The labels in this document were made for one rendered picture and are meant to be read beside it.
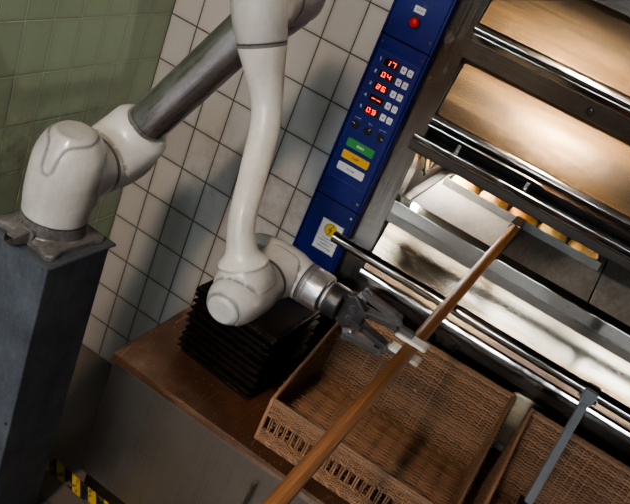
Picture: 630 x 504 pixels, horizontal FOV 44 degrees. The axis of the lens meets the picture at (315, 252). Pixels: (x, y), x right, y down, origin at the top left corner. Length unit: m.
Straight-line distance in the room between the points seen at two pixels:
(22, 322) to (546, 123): 1.40
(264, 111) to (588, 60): 0.89
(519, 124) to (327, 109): 0.56
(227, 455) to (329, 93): 1.06
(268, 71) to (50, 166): 0.54
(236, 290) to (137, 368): 0.82
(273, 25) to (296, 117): 0.88
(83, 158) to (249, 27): 0.49
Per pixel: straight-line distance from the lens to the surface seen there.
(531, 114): 2.17
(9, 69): 2.18
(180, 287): 2.81
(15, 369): 2.05
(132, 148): 1.91
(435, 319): 1.76
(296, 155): 2.42
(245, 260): 1.53
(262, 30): 1.54
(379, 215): 2.34
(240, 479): 2.25
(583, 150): 2.16
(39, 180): 1.82
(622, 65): 2.11
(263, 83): 1.57
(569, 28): 2.13
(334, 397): 2.44
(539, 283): 2.26
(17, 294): 1.94
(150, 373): 2.27
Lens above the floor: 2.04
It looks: 28 degrees down
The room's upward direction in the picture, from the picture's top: 23 degrees clockwise
